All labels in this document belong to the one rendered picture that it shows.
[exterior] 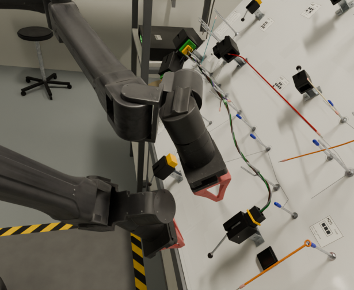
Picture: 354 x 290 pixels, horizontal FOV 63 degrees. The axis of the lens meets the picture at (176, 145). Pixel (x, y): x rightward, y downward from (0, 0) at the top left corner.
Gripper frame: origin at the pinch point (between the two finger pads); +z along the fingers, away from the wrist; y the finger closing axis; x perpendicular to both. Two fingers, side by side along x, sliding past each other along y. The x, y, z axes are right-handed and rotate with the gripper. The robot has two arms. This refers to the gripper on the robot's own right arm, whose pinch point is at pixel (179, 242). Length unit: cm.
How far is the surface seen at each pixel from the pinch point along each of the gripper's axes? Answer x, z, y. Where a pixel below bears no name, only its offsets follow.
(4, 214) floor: 133, 20, 103
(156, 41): -13, 4, 111
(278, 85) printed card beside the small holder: -40, 10, 35
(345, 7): -66, 6, 40
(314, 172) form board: -32.2, 11.4, 4.6
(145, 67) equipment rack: -3, 4, 97
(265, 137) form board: -28.0, 11.9, 22.7
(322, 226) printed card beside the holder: -26.6, 12.2, -6.6
